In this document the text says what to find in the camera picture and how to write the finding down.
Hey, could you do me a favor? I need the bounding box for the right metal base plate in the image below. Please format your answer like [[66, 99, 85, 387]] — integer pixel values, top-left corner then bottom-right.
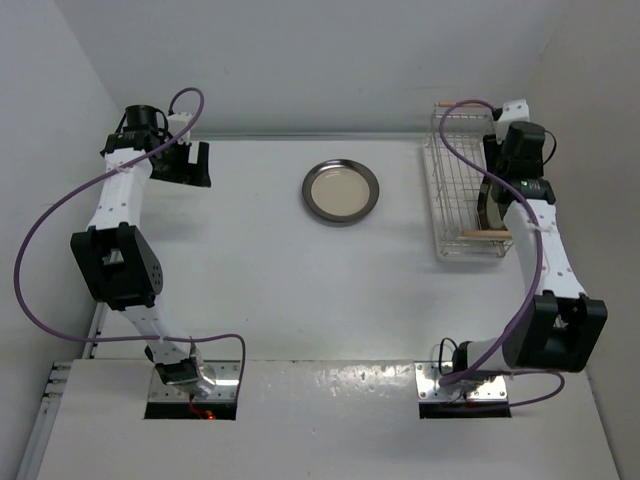
[[414, 361, 508, 404]]

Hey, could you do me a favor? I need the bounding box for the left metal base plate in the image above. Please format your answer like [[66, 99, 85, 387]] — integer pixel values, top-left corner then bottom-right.
[[148, 360, 241, 403]]

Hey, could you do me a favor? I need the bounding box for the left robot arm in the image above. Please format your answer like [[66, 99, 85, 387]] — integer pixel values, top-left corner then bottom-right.
[[70, 105, 215, 399]]

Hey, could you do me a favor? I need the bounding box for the grey rimmed beige plate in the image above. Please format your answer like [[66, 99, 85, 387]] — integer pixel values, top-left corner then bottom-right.
[[301, 159, 380, 225]]

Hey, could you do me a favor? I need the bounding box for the metal base plate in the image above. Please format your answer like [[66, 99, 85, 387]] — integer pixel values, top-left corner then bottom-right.
[[414, 361, 508, 404], [148, 360, 241, 403]]

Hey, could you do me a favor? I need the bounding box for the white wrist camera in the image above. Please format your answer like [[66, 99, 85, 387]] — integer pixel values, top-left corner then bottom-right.
[[492, 99, 530, 142], [167, 112, 193, 145]]

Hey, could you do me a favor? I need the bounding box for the dark striped rim plate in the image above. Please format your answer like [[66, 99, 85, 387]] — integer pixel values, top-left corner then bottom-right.
[[476, 176, 511, 241]]

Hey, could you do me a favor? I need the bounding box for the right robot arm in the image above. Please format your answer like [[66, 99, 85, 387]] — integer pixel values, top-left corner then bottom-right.
[[444, 121, 608, 384]]

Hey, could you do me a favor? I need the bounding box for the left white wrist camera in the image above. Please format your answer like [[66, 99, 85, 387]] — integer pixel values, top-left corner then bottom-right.
[[167, 112, 193, 145]]

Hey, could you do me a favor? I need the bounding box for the white wire dish rack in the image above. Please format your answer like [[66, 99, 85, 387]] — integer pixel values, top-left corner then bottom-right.
[[422, 103, 512, 263]]

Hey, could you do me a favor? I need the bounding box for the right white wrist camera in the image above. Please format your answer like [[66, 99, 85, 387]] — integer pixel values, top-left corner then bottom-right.
[[492, 99, 530, 142]]

